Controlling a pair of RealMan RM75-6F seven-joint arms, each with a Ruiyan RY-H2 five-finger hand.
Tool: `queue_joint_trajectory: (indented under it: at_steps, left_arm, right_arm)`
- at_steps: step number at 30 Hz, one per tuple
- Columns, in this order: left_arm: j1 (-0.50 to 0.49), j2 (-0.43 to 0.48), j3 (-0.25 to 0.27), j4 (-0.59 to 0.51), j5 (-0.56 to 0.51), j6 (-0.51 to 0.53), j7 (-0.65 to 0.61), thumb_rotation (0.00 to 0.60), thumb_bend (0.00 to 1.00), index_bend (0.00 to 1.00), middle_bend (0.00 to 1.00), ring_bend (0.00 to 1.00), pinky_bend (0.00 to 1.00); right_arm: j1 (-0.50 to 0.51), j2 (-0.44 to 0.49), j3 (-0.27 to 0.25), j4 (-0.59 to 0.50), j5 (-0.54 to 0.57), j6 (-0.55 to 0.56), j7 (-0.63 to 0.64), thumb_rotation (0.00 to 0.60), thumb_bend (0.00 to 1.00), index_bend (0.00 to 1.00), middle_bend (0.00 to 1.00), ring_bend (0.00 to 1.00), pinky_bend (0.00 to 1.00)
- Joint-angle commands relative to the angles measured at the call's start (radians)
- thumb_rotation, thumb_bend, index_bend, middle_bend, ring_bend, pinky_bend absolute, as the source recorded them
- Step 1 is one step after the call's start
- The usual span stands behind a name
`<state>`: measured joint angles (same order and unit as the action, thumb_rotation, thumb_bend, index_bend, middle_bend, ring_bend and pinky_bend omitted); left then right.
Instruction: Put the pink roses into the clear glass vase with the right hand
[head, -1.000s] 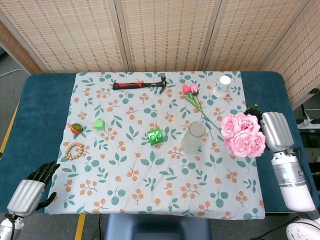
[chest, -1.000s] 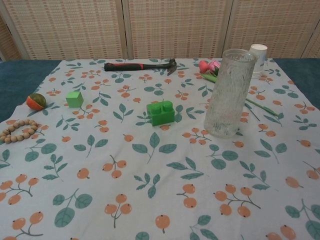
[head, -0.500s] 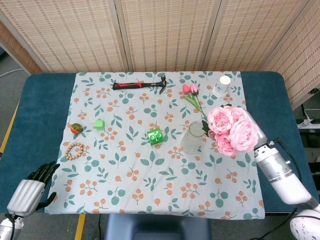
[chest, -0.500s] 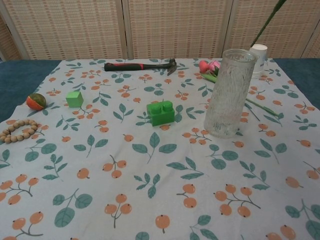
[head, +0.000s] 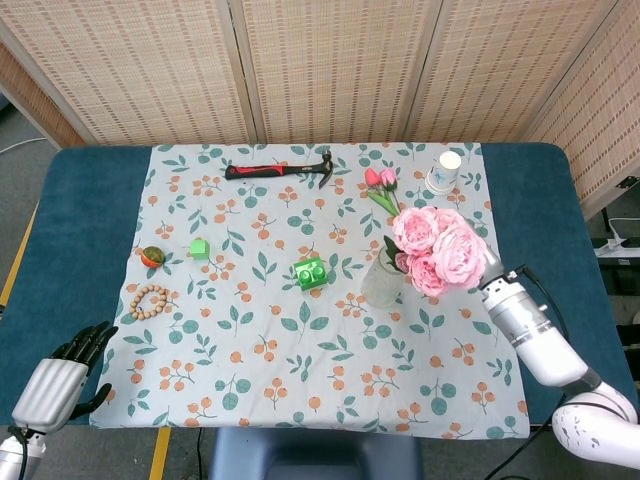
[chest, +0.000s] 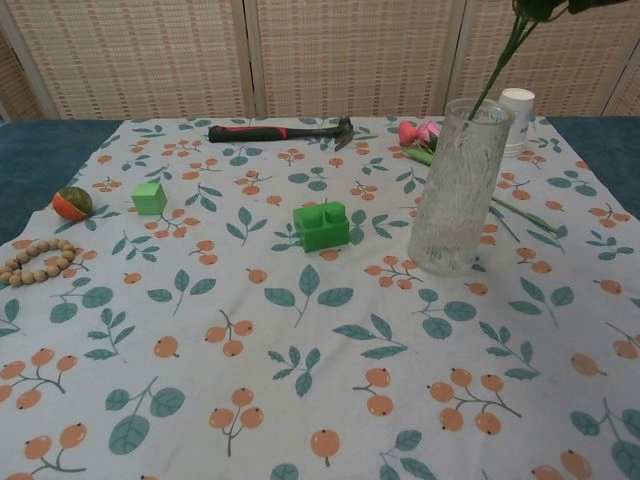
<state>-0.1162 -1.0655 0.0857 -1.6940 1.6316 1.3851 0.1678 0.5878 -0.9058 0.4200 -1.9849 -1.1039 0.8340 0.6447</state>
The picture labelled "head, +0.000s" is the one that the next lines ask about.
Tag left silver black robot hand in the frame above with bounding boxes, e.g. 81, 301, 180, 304
10, 320, 120, 435

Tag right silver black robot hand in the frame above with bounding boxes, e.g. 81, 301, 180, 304
467, 218, 505, 290

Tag pink artificial peony bouquet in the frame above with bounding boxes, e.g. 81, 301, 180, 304
382, 205, 489, 300

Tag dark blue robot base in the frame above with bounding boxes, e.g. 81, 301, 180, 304
209, 427, 424, 480

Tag transparent glass vase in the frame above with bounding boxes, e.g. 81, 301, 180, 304
360, 245, 409, 310

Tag white paper cup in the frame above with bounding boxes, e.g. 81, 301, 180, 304
424, 150, 462, 196

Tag white power strip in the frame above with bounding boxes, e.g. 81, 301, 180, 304
594, 217, 640, 259

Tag pink red artificial rose stems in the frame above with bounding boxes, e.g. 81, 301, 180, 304
363, 167, 403, 219

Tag dark blue table cover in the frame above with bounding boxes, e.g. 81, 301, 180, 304
0, 143, 626, 429

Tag green toy building brick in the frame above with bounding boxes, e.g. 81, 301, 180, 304
292, 256, 328, 291

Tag floral leaf print tablecloth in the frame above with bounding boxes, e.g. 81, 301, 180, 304
88, 142, 531, 441

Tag red black claw hammer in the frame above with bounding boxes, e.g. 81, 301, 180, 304
224, 148, 337, 191

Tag woven bamboo folding screen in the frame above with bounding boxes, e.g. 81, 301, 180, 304
0, 0, 640, 221

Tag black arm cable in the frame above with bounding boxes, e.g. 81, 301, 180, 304
518, 263, 569, 329

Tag wooden bead bracelet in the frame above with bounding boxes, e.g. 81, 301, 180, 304
130, 284, 169, 320

